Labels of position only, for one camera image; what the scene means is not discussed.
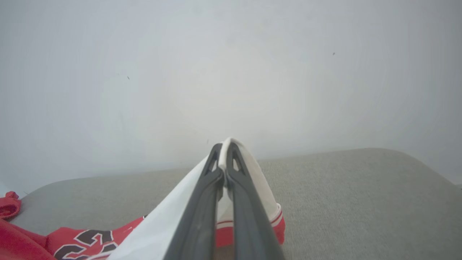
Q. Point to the red white basketball jersey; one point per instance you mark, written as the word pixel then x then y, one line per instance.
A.
pixel 158 231

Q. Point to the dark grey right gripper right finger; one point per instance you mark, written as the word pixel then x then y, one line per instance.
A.
pixel 252 231

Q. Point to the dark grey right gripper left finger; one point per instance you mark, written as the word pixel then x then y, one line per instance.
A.
pixel 198 224

